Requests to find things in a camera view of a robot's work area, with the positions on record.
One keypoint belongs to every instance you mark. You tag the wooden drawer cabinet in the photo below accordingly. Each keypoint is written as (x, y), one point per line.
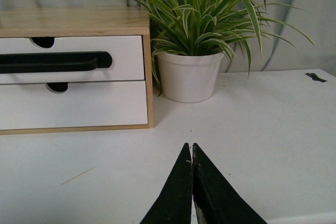
(43, 25)

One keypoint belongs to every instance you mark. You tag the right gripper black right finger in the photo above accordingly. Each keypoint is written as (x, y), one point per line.
(216, 201)

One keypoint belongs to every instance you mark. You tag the white plant pot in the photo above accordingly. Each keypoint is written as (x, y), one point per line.
(188, 79)

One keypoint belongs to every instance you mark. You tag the green spider plant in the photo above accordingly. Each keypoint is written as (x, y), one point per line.
(205, 27)

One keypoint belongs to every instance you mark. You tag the white drawer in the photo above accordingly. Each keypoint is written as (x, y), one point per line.
(34, 106)
(126, 53)

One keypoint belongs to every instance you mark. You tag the grey curtain backdrop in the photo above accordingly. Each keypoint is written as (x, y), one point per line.
(307, 41)

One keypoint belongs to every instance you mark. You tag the black tape piece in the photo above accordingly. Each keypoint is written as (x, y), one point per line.
(314, 77)

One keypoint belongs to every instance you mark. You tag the black drawer handle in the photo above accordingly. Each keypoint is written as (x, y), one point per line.
(55, 62)

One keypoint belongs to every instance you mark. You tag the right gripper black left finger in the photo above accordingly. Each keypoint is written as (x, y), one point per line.
(174, 203)

